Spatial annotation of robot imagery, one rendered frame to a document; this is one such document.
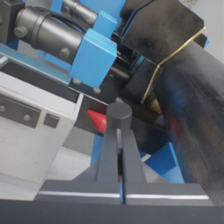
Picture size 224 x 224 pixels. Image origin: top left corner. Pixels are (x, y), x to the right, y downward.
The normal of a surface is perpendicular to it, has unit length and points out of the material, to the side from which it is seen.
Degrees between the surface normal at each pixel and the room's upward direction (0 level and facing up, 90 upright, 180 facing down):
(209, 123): 90
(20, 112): 0
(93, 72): 0
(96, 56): 0
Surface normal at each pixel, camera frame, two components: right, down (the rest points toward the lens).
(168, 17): -0.03, 0.64
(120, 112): 0.01, -0.77
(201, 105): -0.70, -0.56
